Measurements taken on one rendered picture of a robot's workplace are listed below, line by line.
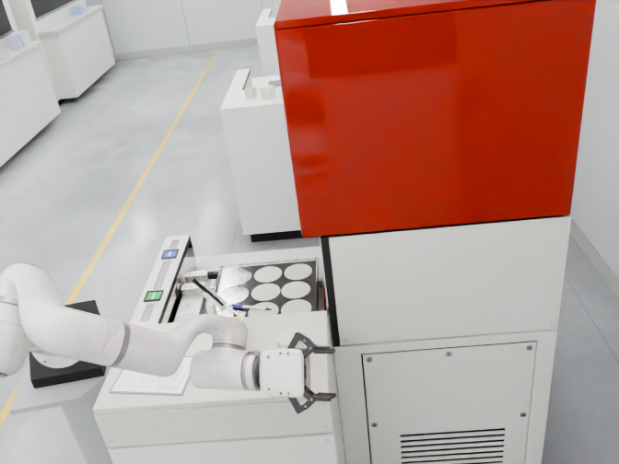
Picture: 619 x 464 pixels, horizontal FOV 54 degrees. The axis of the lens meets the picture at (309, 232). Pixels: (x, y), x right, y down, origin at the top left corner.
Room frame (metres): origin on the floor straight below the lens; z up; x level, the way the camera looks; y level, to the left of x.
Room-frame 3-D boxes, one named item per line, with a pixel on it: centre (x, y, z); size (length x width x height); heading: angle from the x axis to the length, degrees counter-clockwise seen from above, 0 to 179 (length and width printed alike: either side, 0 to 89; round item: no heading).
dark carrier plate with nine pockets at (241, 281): (1.70, 0.17, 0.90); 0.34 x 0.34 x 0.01; 86
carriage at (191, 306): (1.70, 0.44, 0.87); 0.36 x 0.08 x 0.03; 176
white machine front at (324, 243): (1.88, -0.06, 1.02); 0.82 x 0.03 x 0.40; 176
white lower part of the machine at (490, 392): (1.85, -0.40, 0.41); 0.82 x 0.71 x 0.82; 176
